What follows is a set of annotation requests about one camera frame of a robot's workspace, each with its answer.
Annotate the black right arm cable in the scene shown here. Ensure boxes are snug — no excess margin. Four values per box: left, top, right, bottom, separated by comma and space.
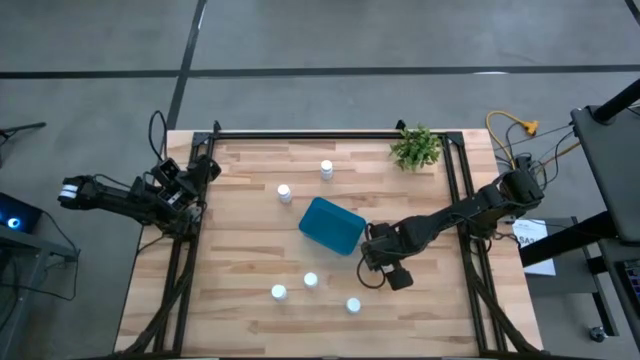
355, 222, 389, 291

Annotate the teal plastic basket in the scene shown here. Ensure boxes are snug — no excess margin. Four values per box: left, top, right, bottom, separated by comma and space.
298, 196, 368, 257

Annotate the grey metal desk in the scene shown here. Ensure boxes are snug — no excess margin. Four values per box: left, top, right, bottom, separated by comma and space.
0, 224, 80, 360

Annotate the orange floor cable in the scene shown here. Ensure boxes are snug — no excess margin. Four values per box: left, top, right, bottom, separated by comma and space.
539, 141, 582, 170

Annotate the small green artificial plant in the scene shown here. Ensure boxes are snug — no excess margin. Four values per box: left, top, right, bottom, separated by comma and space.
388, 124, 444, 172

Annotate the black aluminium table frame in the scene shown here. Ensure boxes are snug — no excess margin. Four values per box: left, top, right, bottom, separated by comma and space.
114, 119, 544, 360

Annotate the yellow extension cable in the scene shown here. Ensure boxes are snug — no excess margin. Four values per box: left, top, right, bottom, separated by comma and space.
485, 110, 540, 169

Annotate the dark grey cart top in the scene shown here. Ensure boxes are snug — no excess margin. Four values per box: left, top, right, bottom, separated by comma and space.
570, 104, 640, 244

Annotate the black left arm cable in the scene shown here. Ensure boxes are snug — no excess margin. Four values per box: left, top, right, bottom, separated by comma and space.
147, 109, 169, 162

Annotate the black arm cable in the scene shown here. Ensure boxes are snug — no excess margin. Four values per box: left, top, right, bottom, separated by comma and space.
355, 222, 389, 291
147, 109, 169, 162

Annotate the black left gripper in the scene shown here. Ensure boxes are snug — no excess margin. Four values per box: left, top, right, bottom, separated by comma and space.
173, 153, 223, 200

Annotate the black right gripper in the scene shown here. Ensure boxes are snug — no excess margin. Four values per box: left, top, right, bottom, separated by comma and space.
360, 223, 416, 293

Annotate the black cart pole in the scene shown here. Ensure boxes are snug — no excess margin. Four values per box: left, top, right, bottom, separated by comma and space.
592, 78, 640, 124

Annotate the black box with blue light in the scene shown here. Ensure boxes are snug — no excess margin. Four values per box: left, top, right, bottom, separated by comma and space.
0, 192, 44, 234

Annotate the black tripod leg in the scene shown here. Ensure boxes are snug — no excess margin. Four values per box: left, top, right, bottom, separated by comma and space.
0, 121, 47, 142

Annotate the black cart base beam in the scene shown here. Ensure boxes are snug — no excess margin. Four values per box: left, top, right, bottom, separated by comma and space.
518, 209, 620, 267

